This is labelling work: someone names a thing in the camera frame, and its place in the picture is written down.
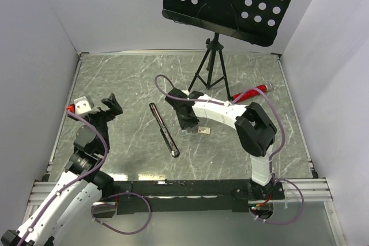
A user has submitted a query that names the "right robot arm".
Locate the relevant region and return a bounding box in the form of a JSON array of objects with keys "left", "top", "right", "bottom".
[{"left": 165, "top": 88, "right": 277, "bottom": 199}]

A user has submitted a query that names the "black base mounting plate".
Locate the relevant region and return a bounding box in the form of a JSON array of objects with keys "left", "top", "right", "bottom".
[{"left": 100, "top": 179, "right": 285, "bottom": 215}]

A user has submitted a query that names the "black tripod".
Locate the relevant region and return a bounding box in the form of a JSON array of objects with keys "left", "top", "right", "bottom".
[{"left": 187, "top": 33, "right": 234, "bottom": 100}]

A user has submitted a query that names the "white staple box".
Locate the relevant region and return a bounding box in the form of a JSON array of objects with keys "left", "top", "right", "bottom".
[{"left": 198, "top": 126, "right": 211, "bottom": 135}]

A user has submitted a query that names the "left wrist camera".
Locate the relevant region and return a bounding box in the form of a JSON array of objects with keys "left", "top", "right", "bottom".
[{"left": 66, "top": 95, "right": 98, "bottom": 117}]

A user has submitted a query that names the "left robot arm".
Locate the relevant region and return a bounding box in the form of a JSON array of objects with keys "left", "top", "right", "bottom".
[{"left": 1, "top": 94, "right": 123, "bottom": 245}]

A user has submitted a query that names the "black stapler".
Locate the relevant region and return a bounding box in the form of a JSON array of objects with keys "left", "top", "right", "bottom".
[{"left": 149, "top": 103, "right": 180, "bottom": 158}]

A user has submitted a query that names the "aluminium rail frame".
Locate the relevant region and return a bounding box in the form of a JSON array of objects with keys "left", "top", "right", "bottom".
[{"left": 3, "top": 173, "right": 333, "bottom": 245}]

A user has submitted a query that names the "red glitter tube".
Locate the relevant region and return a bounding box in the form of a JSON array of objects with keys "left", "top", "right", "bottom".
[{"left": 232, "top": 82, "right": 273, "bottom": 103}]

